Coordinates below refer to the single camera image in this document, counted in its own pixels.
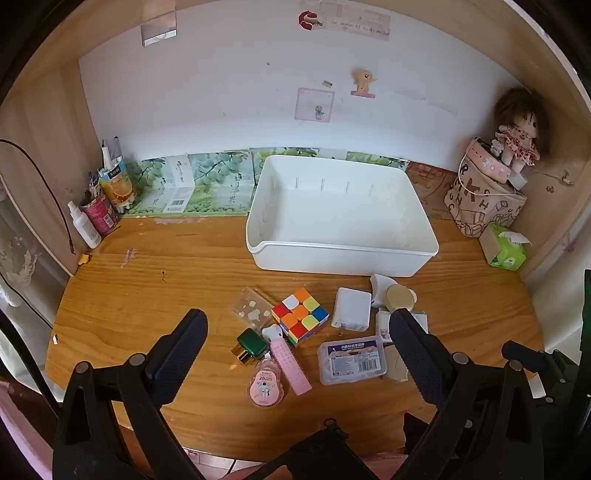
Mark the pink cloth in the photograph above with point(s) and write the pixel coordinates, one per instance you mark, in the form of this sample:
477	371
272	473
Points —
18	438

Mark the red wall sticker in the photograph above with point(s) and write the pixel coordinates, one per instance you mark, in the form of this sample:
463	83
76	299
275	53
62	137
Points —
307	19

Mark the written paper tape strip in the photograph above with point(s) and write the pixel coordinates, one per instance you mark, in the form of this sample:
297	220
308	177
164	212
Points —
360	23

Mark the clear floss box blue label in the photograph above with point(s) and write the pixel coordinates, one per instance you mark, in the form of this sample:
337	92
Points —
353	360

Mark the green tissue pack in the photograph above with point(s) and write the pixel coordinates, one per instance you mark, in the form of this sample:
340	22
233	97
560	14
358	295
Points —
505	254

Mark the small white box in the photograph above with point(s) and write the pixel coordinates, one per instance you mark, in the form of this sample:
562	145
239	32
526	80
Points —
382	327

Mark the white lace curtain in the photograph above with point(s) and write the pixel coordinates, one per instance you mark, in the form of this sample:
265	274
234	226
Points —
18	258

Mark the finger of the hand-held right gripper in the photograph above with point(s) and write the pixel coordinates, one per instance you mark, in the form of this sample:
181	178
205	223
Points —
554	369

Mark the green perfume bottle gold cap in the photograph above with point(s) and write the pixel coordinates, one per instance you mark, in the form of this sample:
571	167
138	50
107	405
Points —
251	344

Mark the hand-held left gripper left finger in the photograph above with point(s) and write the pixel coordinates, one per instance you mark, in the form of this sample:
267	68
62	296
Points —
184	346

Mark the red cartoon cardboard panel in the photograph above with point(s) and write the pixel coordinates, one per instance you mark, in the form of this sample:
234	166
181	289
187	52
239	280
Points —
434	189

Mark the pink framed wall note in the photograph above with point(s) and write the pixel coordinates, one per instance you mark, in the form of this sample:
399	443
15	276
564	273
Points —
314	104

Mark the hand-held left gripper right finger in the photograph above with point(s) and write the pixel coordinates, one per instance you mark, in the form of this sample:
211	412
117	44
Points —
411	344

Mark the yellow pony wall sticker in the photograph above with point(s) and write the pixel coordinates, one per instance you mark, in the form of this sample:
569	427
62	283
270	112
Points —
362	81

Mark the white plastic scoop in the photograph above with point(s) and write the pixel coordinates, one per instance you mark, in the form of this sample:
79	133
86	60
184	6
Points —
379	288

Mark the white plastic bottle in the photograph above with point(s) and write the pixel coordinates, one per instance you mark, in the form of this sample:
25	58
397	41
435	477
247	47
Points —
87	230

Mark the orange juice carton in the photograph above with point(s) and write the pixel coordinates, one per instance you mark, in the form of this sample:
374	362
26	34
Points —
117	189

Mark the white charger adapter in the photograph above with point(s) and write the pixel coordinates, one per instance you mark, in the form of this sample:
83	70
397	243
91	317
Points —
351	307

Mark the white box with barcode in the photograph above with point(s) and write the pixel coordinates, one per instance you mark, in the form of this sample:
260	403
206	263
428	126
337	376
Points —
178	184

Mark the brown-haired rag doll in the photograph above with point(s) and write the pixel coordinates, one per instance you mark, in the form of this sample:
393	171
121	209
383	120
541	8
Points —
519	134

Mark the clear plastic bag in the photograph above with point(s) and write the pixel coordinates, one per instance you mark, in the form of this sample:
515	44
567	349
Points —
249	307

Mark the beige cardboard box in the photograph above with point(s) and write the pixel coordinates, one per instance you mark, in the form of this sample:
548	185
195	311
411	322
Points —
395	364

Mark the small yellow object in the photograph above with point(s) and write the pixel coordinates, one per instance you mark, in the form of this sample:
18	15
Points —
83	258

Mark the pink correction tape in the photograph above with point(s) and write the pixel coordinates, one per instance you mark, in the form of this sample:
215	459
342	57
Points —
265	385

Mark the colourful puzzle cube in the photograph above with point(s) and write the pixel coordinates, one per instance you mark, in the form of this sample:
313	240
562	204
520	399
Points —
300	314

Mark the beige round cap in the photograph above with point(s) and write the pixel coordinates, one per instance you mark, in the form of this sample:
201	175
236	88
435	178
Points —
400	297

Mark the white plastic storage bin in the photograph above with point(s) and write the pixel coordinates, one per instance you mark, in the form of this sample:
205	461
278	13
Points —
341	217

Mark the beige printed tote bag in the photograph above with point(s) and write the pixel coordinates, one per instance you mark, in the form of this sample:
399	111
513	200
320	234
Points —
480	203

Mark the pink can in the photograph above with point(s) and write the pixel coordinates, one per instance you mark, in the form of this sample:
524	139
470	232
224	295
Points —
101	214

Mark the pink pencil case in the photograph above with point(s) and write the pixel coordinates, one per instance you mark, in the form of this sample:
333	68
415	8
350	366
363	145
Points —
489	164

